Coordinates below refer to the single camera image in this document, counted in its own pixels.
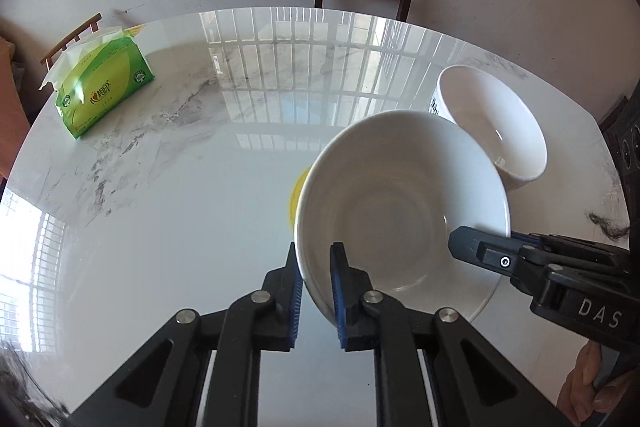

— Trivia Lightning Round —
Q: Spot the orange cloth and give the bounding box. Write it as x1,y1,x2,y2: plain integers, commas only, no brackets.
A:
0,36,27,180

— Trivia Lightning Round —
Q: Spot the white ribbed cartoon bowl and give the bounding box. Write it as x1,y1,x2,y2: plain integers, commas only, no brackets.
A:
294,109,512,328

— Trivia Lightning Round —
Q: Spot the yellow flat item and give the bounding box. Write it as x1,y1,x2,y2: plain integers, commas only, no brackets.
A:
290,168,312,228

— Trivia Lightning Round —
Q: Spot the dark wooden cabinet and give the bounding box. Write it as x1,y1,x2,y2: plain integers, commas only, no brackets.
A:
599,96,640,228

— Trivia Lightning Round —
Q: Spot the white bowl with orange print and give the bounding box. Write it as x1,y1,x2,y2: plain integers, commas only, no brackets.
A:
427,65,548,192

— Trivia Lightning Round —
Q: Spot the light wooden chair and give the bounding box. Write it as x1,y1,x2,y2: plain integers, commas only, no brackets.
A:
40,13,103,70

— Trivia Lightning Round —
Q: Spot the person's right hand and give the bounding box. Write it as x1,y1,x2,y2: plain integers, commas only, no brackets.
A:
557,341,640,427

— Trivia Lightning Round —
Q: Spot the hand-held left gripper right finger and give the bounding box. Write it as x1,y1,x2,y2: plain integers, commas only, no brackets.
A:
330,243,571,427

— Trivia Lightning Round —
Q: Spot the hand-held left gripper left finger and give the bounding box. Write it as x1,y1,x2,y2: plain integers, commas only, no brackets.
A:
70,243,304,427

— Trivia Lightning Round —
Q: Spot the green tissue pack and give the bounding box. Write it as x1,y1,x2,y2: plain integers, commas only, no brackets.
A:
40,26,153,142

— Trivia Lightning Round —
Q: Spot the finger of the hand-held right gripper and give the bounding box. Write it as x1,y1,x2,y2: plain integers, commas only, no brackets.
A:
510,233,551,248
447,226,548,293

